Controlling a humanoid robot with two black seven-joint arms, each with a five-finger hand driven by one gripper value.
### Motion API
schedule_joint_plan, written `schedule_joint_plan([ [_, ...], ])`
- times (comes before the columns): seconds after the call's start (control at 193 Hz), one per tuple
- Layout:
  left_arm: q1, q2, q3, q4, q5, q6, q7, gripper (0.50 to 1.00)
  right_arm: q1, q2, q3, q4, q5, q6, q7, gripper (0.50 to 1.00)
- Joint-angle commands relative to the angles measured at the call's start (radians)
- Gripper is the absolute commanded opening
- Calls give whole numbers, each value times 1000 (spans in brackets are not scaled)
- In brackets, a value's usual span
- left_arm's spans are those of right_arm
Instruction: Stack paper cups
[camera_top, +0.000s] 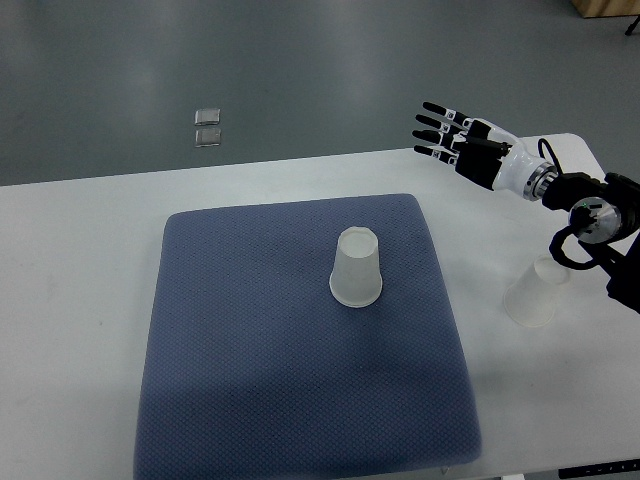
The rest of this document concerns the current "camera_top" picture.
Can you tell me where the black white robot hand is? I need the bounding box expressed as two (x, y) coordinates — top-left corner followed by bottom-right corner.
(412, 101), (558, 200)

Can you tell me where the white paper cup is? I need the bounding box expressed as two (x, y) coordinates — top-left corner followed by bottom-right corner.
(329, 226), (383, 308)
(503, 255), (571, 328)

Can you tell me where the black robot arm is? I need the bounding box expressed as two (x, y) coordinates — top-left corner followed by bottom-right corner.
(412, 102), (639, 311)

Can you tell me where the white paper cup on mat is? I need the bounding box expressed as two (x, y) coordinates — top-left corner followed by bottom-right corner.
(329, 226), (383, 308)

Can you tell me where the wooden box corner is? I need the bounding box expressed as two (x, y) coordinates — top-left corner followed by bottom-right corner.
(571, 0), (639, 19)

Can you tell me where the black tripod leg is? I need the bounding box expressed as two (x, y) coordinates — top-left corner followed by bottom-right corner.
(624, 16), (640, 36)

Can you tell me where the upper metal floor plate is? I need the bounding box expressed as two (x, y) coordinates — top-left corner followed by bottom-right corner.
(194, 107), (221, 126)

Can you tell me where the metal floor plate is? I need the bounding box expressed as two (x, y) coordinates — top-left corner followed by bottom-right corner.
(194, 107), (221, 126)
(195, 128), (222, 148)

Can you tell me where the lower metal floor plate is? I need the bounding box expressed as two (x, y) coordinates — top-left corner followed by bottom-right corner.
(195, 128), (222, 148)

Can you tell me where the blue textured cushion mat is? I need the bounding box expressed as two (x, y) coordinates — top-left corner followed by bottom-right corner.
(134, 194), (481, 479)

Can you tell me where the black table control panel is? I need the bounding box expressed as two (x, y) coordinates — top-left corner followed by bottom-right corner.
(558, 459), (640, 479)

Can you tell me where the black cable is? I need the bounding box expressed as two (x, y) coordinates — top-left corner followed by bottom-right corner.
(537, 137), (566, 176)

